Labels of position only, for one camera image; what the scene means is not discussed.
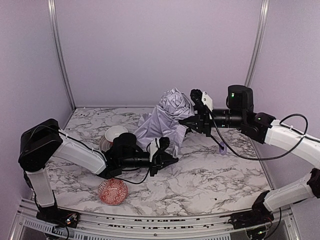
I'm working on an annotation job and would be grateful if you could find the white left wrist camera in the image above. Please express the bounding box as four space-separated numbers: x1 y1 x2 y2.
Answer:
146 137 170 161

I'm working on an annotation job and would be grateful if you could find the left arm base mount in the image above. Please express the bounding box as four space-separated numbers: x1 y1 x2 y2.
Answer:
36 208 80 228

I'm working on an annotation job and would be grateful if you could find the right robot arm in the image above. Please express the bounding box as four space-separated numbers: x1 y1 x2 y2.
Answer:
180 85 320 215

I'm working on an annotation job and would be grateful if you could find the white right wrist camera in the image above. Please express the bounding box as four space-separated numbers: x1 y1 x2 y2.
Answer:
190 89 214 111

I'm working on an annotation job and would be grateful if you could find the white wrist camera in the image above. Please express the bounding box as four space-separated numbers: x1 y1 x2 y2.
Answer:
190 89 214 111
146 137 170 161

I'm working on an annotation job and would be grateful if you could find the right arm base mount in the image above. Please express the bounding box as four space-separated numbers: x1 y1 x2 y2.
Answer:
228 210 274 230

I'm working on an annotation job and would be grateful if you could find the red patterned bowl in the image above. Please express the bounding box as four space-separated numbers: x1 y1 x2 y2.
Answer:
97 178 129 206

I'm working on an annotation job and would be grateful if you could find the aluminium frame post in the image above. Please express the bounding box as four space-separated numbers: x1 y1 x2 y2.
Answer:
47 0 76 112
244 0 270 87

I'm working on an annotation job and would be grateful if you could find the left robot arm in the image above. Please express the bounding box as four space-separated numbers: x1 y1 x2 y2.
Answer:
18 118 179 214

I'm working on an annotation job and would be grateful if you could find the left aluminium frame post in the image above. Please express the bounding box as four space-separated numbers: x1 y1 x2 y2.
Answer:
47 0 76 112

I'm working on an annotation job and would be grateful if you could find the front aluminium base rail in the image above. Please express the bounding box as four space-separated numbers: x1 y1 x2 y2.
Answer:
8 199 301 240

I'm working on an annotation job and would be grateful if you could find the patterned plate under bowl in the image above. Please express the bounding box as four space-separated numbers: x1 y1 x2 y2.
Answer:
99 136 113 152

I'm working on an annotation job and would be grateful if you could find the white bowl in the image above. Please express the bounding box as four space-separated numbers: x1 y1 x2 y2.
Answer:
104 125 129 143

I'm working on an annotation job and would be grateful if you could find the right aluminium frame post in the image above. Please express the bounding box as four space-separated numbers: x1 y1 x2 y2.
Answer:
244 0 270 87

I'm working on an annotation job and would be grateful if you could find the lilac folding umbrella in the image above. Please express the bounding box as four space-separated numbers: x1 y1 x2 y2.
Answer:
134 88 195 158

